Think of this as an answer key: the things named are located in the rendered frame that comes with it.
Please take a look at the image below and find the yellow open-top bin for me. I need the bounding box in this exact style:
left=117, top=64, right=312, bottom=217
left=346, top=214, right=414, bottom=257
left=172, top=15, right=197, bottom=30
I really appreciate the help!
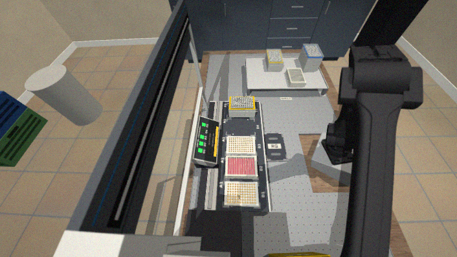
left=269, top=252, right=331, bottom=257

